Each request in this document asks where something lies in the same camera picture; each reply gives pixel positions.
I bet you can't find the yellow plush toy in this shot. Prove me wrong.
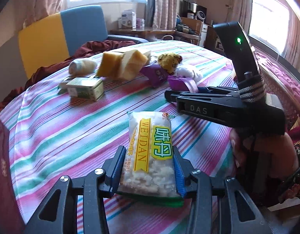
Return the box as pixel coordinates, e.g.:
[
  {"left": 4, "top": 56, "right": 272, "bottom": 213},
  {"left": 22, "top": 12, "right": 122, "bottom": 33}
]
[{"left": 157, "top": 53, "right": 183, "bottom": 74}]

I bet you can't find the person's right hand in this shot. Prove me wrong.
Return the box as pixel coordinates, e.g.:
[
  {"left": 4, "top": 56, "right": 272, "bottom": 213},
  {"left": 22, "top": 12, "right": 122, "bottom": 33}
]
[{"left": 229, "top": 129, "right": 300, "bottom": 179}]

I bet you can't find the purple ribbon packet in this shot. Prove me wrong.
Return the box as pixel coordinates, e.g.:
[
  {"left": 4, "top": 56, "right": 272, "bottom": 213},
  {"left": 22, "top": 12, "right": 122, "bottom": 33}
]
[{"left": 167, "top": 75, "right": 199, "bottom": 93}]

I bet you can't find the wooden desk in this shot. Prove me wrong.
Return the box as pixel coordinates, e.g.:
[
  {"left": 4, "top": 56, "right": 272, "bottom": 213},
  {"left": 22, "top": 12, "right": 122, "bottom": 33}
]
[{"left": 109, "top": 27, "right": 176, "bottom": 41}]

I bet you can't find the pink jar on desk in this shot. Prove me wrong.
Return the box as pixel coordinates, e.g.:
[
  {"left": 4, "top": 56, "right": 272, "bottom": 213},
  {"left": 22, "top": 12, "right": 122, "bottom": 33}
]
[{"left": 136, "top": 18, "right": 145, "bottom": 29}]

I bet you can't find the pink floral curtain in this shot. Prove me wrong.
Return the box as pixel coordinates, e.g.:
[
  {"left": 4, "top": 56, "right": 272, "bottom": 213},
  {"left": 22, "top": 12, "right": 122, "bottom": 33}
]
[{"left": 153, "top": 0, "right": 177, "bottom": 30}]

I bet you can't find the yellow sponge block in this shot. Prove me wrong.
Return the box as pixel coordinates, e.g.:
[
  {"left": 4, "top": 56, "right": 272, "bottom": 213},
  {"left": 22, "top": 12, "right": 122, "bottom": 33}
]
[
  {"left": 96, "top": 51, "right": 123, "bottom": 79},
  {"left": 117, "top": 50, "right": 148, "bottom": 81}
]

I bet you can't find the white carton on desk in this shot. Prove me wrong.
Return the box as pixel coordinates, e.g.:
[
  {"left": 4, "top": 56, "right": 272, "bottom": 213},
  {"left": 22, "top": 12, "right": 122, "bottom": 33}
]
[{"left": 118, "top": 9, "right": 137, "bottom": 29}]

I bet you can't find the maroon blanket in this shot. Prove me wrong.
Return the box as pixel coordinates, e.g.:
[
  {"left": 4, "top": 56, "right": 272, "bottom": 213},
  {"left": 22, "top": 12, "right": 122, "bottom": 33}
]
[{"left": 0, "top": 40, "right": 136, "bottom": 112}]

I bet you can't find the tricolour headboard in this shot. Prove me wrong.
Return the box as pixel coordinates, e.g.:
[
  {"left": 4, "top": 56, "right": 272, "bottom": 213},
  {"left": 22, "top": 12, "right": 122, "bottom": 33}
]
[{"left": 17, "top": 4, "right": 109, "bottom": 80}]

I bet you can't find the white plastic bag ball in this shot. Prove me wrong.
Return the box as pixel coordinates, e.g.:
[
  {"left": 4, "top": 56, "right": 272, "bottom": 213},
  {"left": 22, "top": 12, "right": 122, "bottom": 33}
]
[{"left": 174, "top": 64, "right": 203, "bottom": 83}]

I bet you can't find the Weidan snack packet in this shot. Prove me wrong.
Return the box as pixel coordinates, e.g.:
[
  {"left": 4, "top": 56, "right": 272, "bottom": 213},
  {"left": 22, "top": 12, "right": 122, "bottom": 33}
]
[{"left": 117, "top": 112, "right": 184, "bottom": 208}]

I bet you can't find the striped bed sheet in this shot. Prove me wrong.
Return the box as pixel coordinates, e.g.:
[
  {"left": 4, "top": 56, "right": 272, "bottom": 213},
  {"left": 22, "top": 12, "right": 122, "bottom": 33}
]
[{"left": 0, "top": 41, "right": 234, "bottom": 233}]

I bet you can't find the cream tea box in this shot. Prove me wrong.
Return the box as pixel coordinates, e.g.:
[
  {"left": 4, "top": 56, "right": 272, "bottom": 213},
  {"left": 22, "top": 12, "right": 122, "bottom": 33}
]
[{"left": 66, "top": 77, "right": 104, "bottom": 101}]

